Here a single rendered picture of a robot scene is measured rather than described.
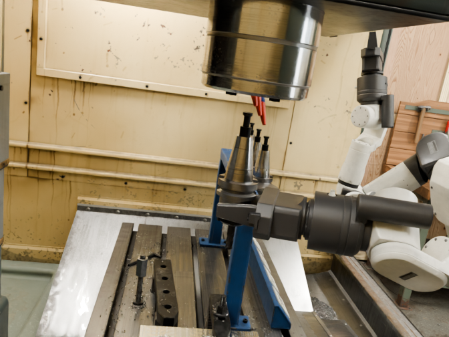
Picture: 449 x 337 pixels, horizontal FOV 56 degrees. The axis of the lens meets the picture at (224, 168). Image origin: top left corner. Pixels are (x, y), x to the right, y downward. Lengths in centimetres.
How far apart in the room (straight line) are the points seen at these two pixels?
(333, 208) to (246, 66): 23
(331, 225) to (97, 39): 123
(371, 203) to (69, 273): 117
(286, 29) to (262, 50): 4
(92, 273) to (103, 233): 18
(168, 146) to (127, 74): 31
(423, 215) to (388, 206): 4
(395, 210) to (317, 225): 10
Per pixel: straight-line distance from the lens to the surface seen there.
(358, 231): 62
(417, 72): 370
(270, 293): 110
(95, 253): 162
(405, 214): 61
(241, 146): 63
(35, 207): 182
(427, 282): 67
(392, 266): 64
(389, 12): 57
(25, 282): 183
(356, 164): 135
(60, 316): 148
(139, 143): 167
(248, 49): 55
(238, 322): 106
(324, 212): 62
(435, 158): 134
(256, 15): 56
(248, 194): 64
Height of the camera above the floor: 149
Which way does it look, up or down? 14 degrees down
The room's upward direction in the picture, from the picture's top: 8 degrees clockwise
